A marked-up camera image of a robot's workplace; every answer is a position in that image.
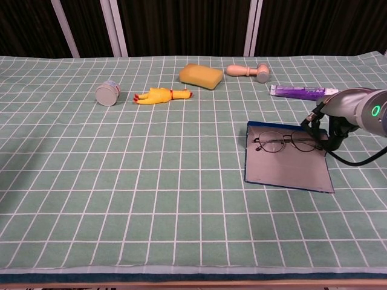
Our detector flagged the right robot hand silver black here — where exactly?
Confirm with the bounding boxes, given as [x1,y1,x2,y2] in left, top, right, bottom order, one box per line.
[301,87,376,152]

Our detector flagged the blue printed glasses case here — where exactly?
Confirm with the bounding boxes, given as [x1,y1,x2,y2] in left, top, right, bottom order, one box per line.
[244,120,336,194]

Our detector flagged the thin-framed eyeglasses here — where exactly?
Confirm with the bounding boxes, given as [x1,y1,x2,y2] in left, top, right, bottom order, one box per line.
[252,130,325,153]

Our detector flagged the purple toothpaste tube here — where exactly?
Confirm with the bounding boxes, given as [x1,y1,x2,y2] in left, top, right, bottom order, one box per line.
[269,83,339,102]

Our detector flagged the wooden toy hammer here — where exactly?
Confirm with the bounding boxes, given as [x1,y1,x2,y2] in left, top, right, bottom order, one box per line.
[226,62,270,83]

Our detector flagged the yellow sponge block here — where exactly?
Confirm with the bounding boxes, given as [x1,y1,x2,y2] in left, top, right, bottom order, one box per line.
[178,63,224,91]

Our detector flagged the dark pleated curtain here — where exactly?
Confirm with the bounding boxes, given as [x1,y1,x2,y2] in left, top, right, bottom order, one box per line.
[0,0,387,58]

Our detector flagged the yellow rubber chicken toy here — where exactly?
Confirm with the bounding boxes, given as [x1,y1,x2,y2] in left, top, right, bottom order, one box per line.
[134,86,194,106]

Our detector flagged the green checked tablecloth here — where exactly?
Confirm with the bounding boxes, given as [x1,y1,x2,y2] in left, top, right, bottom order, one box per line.
[0,51,387,275]

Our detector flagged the small grey round can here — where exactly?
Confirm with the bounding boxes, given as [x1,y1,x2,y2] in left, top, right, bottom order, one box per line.
[95,80,121,107]

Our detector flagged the dark blue underlay cloth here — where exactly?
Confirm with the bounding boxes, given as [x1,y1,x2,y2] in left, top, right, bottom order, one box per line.
[0,272,387,284]

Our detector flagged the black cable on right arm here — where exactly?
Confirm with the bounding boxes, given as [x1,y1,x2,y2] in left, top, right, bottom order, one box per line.
[301,102,387,166]

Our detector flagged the wide white frame post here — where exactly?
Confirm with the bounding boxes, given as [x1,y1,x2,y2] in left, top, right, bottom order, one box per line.
[100,0,129,57]
[242,0,264,57]

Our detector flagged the thin white frame post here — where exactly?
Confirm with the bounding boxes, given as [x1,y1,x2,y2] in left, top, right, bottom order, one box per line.
[50,0,80,59]

